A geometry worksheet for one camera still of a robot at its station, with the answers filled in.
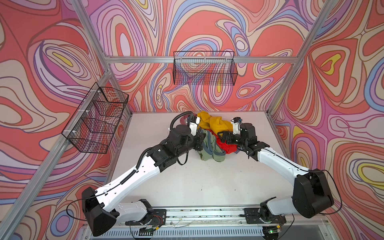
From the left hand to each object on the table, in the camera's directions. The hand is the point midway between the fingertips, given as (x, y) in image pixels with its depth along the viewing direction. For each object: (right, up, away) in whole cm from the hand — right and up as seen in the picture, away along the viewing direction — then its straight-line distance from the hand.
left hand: (208, 134), depth 67 cm
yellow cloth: (+6, +5, +21) cm, 22 cm away
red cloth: (+12, -9, +17) cm, 23 cm away
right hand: (+12, -2, +19) cm, 23 cm away
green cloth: (+2, -7, +6) cm, 10 cm away
